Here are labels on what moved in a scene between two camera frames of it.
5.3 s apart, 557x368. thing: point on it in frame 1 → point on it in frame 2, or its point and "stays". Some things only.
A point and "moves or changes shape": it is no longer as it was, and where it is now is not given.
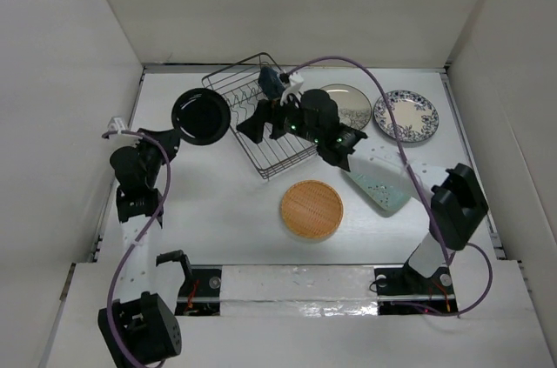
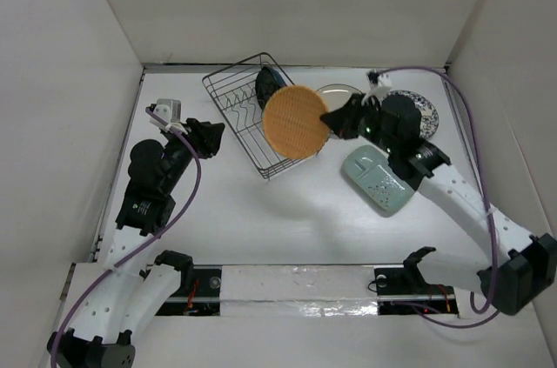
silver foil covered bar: x=291 y=291 stays
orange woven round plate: x=312 y=209 moves or changes shape
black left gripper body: x=152 y=153 → x=179 y=150
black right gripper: x=254 y=127 → x=341 y=120
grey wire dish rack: x=239 y=82 stays
